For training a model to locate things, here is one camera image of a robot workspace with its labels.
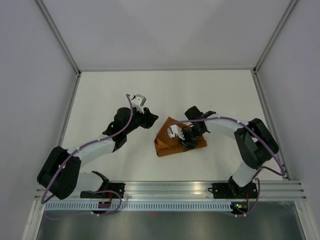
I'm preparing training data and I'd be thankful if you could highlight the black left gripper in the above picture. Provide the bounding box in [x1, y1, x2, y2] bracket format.
[124, 106, 159, 135]

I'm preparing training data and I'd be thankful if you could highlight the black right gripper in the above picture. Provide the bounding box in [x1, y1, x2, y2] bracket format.
[177, 126, 205, 152]

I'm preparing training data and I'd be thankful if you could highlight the brown cloth napkin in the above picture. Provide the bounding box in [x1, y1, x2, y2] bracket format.
[154, 117, 207, 157]

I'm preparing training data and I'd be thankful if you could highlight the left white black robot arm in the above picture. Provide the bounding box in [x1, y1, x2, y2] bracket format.
[37, 107, 159, 200]

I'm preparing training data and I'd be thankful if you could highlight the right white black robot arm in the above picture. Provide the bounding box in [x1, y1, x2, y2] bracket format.
[168, 106, 279, 198]

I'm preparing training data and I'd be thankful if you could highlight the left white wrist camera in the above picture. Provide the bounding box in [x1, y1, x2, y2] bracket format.
[130, 94, 147, 114]

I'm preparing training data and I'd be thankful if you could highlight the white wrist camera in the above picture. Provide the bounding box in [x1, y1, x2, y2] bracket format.
[167, 124, 185, 140]
[130, 94, 147, 114]

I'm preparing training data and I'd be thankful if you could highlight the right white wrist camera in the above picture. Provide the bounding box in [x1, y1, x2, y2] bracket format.
[167, 124, 185, 140]

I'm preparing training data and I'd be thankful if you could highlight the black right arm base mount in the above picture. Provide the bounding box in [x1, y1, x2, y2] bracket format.
[211, 182, 258, 200]

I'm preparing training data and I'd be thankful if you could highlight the aluminium front frame rail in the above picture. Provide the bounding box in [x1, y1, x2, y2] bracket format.
[33, 179, 308, 202]

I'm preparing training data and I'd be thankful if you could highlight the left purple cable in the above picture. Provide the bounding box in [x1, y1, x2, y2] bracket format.
[41, 94, 135, 221]

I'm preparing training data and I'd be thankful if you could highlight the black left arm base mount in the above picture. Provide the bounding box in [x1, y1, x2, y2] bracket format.
[80, 182, 126, 199]

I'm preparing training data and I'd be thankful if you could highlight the left aluminium side rail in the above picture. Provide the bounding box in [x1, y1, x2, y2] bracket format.
[54, 72, 82, 148]

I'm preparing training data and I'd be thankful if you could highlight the aluminium side rail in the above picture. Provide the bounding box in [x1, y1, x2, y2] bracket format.
[250, 69, 291, 180]
[54, 72, 82, 148]

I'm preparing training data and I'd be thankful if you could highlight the right aluminium side rail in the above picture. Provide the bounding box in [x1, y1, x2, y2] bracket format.
[250, 69, 291, 180]

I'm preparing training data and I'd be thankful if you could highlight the white slotted cable duct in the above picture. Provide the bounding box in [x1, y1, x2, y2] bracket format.
[44, 200, 232, 212]

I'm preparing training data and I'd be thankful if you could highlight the left aluminium corner post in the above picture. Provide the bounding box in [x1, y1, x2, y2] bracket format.
[33, 0, 81, 77]

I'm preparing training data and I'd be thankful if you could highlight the aluminium corner post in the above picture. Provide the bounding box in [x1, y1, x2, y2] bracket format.
[251, 0, 300, 75]
[33, 0, 81, 77]

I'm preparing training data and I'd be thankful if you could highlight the right aluminium corner post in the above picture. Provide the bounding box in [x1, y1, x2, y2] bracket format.
[251, 0, 300, 75]

